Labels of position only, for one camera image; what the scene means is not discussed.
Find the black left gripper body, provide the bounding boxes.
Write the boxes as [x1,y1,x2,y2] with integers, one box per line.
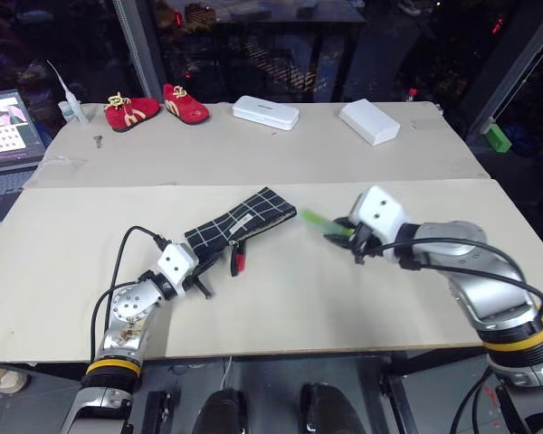
[183,258,223,291]

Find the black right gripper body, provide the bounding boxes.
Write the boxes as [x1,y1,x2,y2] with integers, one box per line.
[351,223,382,267]

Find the green highlighter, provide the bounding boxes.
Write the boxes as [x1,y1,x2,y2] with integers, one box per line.
[300,208,357,239]

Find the black white grid pouch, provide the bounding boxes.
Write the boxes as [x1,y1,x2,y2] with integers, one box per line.
[183,185,298,272]

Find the red marker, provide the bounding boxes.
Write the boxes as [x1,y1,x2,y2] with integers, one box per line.
[228,240,247,278]

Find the white rectangular box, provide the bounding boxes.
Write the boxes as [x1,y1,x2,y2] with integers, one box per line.
[338,99,402,147]

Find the dark rounded shape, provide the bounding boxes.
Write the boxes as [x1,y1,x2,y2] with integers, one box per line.
[193,387,251,434]
[299,382,367,434]

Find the white flat case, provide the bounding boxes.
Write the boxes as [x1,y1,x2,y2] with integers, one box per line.
[231,94,300,132]

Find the red shoe yellow laces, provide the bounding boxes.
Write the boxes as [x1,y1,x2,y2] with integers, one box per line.
[162,83,210,127]
[103,91,161,134]

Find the green box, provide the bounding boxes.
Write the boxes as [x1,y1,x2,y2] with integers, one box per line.
[481,122,514,153]

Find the clear plastic bag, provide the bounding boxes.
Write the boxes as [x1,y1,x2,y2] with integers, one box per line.
[39,152,88,172]

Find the small clear bottle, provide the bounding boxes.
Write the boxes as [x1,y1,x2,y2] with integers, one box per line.
[57,99,76,124]

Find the clear long-nozzle bottle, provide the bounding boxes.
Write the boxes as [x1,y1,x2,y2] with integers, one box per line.
[45,59,91,126]

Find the grey slanted beam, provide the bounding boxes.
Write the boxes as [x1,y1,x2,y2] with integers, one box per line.
[463,0,543,137]

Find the open laptop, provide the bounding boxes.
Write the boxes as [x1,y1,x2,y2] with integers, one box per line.
[0,88,47,232]

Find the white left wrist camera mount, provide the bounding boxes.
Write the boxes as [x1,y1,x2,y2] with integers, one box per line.
[157,242,200,299]

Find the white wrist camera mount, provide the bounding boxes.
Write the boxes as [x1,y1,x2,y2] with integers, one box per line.
[157,242,200,299]
[348,184,412,264]

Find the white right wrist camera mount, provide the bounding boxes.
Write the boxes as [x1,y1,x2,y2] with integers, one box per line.
[348,184,412,264]

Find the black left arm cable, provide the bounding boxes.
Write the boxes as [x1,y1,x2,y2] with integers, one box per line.
[89,225,171,363]

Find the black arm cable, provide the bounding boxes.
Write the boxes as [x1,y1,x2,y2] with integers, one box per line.
[365,238,543,314]
[89,225,171,363]

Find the thin white cable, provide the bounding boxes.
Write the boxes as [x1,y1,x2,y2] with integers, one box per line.
[220,355,235,391]

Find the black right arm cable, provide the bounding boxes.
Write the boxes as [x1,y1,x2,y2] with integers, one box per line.
[365,238,543,314]

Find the grey metal post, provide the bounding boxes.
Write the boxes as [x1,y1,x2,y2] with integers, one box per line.
[111,0,165,104]

